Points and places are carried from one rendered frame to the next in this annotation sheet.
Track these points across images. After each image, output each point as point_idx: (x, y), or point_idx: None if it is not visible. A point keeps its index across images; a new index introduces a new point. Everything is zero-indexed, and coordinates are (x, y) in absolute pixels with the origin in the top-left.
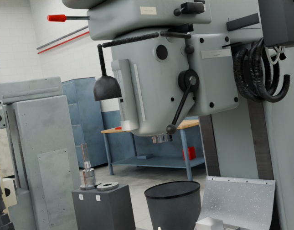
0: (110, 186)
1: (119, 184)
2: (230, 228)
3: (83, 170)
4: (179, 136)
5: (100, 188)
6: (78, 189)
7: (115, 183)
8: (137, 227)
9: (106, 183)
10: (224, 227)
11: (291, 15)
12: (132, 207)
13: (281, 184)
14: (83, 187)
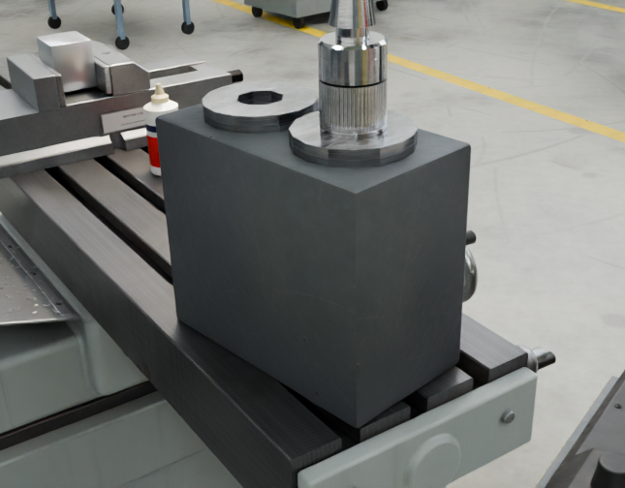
0: (248, 83)
1: (195, 125)
2: (26, 56)
3: (383, 38)
4: None
5: (296, 83)
6: (431, 145)
7: (217, 100)
8: (165, 331)
9: (262, 112)
10: (31, 60)
11: None
12: (167, 227)
13: None
14: (392, 112)
